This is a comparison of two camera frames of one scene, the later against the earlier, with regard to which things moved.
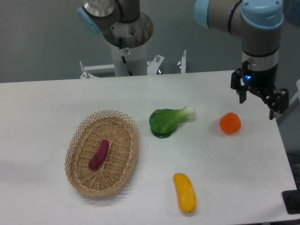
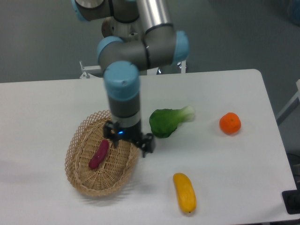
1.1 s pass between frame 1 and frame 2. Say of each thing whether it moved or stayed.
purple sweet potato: stayed
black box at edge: stayed
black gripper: moved
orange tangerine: stayed
